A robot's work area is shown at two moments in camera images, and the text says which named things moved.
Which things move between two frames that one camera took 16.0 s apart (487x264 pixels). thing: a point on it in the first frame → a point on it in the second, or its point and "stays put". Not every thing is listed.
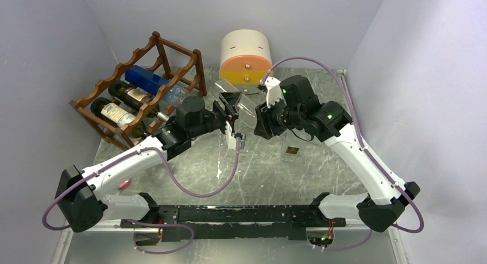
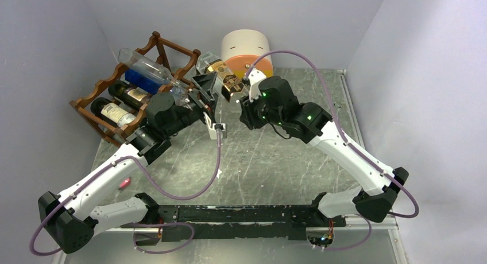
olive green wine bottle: (135, 98) stays put
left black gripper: (230, 100) → (205, 82)
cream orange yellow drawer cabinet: (246, 58) stays put
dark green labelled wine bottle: (117, 116) stays put
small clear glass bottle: (246, 111) → (150, 68)
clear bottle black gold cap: (291, 146) → (207, 62)
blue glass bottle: (150, 81) stays put
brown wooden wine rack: (129, 101) stays put
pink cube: (124, 183) stays put
